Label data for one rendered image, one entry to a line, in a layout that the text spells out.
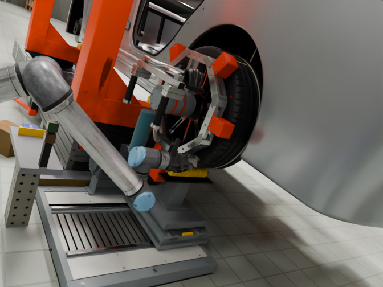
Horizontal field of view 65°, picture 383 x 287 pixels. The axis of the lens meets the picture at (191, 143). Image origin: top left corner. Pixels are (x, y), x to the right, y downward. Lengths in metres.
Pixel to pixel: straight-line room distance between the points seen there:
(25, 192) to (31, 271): 0.38
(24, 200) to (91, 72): 0.76
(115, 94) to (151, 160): 0.73
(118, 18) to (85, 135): 0.91
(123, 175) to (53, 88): 0.39
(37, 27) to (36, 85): 2.67
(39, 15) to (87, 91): 1.94
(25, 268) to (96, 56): 1.11
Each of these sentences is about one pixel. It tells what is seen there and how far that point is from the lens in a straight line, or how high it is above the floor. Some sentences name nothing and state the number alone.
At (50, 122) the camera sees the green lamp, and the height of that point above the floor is 0.66.
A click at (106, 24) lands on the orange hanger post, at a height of 1.08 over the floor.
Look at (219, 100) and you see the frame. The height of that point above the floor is 0.96.
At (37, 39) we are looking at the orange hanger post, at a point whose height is 0.66.
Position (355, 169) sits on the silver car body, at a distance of 1.17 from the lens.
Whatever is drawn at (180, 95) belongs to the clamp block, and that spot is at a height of 0.92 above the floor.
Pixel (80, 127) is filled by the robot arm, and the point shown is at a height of 0.76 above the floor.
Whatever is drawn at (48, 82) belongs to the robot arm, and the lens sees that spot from 1.03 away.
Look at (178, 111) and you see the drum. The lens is 1.53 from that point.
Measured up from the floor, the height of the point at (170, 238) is 0.16.
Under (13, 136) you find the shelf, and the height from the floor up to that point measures 0.45.
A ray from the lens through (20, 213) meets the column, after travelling 1.77.
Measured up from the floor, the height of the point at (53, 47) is 0.62.
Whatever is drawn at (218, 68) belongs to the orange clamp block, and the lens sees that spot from 1.42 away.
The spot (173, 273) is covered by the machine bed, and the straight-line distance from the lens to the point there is 1.67.
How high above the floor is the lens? 1.11
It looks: 16 degrees down
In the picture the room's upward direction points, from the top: 22 degrees clockwise
